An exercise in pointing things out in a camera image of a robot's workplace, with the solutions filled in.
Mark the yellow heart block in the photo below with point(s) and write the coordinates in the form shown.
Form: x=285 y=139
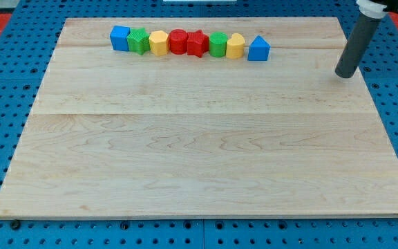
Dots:
x=235 y=46

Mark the red star block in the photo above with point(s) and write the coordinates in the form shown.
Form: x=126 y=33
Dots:
x=197 y=43

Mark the green cylinder block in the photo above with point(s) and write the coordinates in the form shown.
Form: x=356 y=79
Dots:
x=218 y=44

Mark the wooden board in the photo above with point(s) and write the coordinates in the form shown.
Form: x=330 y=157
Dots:
x=120 y=136

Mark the red cylinder block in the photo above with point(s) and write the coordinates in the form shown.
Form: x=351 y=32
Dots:
x=178 y=41

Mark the yellow hexagon block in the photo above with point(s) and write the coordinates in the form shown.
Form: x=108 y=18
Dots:
x=159 y=43

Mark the blue triangle block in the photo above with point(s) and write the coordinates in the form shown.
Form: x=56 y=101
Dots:
x=259 y=49

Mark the green star block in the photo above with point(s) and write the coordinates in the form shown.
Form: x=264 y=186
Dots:
x=138 y=41

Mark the blue cube block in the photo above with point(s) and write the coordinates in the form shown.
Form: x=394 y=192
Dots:
x=118 y=37

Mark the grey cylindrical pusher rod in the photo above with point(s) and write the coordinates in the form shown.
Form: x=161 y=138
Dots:
x=356 y=46

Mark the white rod mount collar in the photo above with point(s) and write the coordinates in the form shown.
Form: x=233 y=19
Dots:
x=372 y=9

